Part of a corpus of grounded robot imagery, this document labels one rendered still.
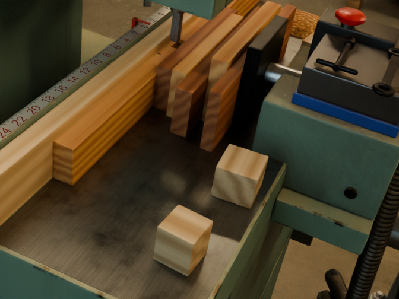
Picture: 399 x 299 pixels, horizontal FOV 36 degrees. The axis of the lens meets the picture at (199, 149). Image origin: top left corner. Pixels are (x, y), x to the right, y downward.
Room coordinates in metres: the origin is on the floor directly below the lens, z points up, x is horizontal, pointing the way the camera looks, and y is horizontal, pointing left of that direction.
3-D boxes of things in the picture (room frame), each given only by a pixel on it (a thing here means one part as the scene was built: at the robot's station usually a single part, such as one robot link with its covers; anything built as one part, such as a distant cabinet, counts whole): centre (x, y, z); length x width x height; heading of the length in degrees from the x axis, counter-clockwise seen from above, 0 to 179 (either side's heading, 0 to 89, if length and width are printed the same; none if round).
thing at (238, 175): (0.43, -0.04, 0.92); 0.04 x 0.04 x 0.03; 76
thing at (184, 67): (0.61, 0.01, 0.93); 0.17 x 0.02 x 0.06; 162
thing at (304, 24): (0.81, -0.11, 0.91); 0.10 x 0.07 x 0.02; 72
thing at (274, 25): (0.56, -0.08, 0.95); 0.09 x 0.07 x 0.09; 162
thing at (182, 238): (0.34, 0.00, 0.92); 0.03 x 0.03 x 0.04; 67
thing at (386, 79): (0.51, -0.16, 1.00); 0.10 x 0.02 x 0.01; 162
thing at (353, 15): (0.58, -0.12, 1.02); 0.03 x 0.03 x 0.01
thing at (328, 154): (0.54, -0.14, 0.92); 0.15 x 0.13 x 0.09; 162
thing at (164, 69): (0.63, 0.02, 0.93); 0.18 x 0.02 x 0.05; 162
